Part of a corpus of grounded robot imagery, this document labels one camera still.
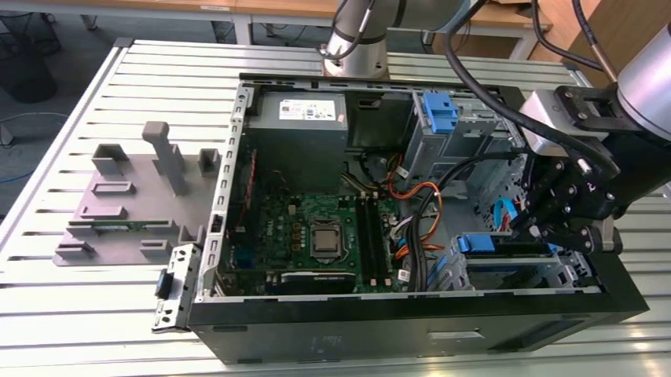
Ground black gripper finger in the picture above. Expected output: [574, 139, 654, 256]
[530, 218, 625, 257]
[511, 156, 585, 233]

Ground blue data wire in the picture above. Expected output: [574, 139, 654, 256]
[494, 199, 523, 239]

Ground hard disk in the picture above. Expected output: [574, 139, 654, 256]
[427, 233, 566, 291]

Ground perforated metal disk bay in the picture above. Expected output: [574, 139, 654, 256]
[424, 231, 603, 294]

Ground grey metal drive cage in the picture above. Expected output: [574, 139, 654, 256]
[403, 90, 531, 197]

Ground blue plastic drive carrier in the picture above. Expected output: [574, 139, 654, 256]
[422, 93, 462, 135]

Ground black RAM slot bank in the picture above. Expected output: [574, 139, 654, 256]
[355, 191, 395, 288]

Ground brown wooden cabinet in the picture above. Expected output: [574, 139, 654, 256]
[561, 0, 671, 75]

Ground green motherboard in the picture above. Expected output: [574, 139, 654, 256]
[223, 191, 420, 296]

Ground silver CPU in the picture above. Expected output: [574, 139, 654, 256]
[312, 229, 342, 252]

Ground wooden desk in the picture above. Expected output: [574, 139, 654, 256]
[31, 0, 340, 46]
[419, 0, 555, 60]

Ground CPU socket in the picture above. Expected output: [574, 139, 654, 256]
[306, 218, 348, 263]

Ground black PC case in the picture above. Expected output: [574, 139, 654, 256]
[186, 71, 651, 364]

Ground grey power supply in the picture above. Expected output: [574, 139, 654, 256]
[246, 90, 351, 196]

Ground black graphics card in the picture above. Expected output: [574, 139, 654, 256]
[266, 269, 359, 296]

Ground grey parts rack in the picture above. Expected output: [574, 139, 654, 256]
[52, 120, 226, 269]

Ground green RAM stick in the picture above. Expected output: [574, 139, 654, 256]
[91, 221, 172, 231]

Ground black bin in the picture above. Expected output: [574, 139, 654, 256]
[0, 11, 60, 104]

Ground orange red power wires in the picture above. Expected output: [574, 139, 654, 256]
[386, 153, 448, 262]

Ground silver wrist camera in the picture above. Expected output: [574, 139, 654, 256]
[518, 89, 585, 156]

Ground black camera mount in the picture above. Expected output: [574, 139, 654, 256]
[553, 84, 651, 137]

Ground black power wire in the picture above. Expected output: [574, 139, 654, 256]
[410, 152, 528, 292]

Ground thick black camera cable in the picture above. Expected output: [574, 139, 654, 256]
[443, 0, 623, 178]

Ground black yellow wire bundle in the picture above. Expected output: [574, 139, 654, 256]
[339, 167, 392, 196]

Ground black cable grey sleeve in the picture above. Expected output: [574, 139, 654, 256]
[571, 0, 619, 83]

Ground thin black cable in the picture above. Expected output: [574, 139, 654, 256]
[530, 0, 610, 74]

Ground metal slot cover bracket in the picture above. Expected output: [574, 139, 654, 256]
[150, 242, 203, 334]

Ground blue network cable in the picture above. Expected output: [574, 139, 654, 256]
[0, 111, 71, 185]

